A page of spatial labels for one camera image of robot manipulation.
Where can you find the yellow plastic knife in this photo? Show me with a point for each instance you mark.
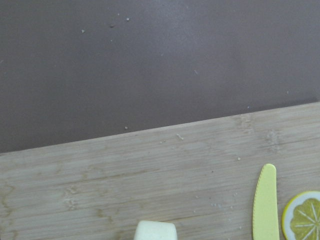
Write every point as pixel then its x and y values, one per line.
pixel 265 223

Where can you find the white steamed bun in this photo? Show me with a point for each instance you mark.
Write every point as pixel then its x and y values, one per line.
pixel 155 230

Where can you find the upper lemon slice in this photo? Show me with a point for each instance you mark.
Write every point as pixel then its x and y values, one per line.
pixel 301 217

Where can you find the bamboo cutting board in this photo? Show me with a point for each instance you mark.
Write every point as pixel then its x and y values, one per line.
pixel 200 176

